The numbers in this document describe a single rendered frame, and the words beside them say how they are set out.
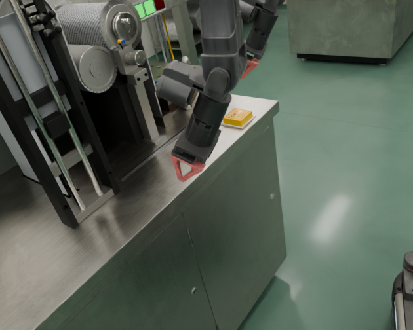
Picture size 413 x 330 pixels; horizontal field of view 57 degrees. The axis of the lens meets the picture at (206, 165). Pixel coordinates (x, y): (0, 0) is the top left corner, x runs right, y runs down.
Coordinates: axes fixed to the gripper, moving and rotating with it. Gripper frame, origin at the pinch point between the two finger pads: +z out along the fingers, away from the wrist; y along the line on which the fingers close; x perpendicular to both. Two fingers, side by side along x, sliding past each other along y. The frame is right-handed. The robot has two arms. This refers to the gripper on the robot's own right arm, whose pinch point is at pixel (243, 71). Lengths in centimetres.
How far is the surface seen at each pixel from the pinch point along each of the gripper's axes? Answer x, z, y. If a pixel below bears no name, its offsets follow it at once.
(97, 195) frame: -20, 25, 47
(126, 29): -33.6, -3.5, 13.4
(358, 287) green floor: 83, 73, -5
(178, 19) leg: -45, 28, -77
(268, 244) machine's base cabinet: 37, 63, 3
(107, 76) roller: -33.6, 8.0, 21.1
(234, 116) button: 3.4, 12.2, 6.3
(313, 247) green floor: 65, 84, -25
